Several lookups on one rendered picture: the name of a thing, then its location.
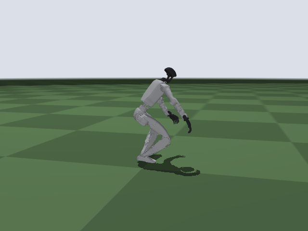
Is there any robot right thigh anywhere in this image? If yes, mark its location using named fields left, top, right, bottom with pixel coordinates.
left=137, top=114, right=171, bottom=144

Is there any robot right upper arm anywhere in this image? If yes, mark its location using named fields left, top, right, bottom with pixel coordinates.
left=160, top=84, right=177, bottom=106

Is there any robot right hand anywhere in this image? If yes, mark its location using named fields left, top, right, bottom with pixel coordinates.
left=183, top=115, right=192, bottom=133

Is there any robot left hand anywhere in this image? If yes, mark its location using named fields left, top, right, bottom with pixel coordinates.
left=167, top=111, right=179, bottom=124

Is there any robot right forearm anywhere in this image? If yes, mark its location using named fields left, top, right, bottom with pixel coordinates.
left=174, top=98, right=187, bottom=119

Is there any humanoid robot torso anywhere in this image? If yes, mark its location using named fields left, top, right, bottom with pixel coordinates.
left=133, top=79, right=166, bottom=121

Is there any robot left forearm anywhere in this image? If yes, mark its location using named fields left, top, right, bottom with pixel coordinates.
left=159, top=100, right=169, bottom=115

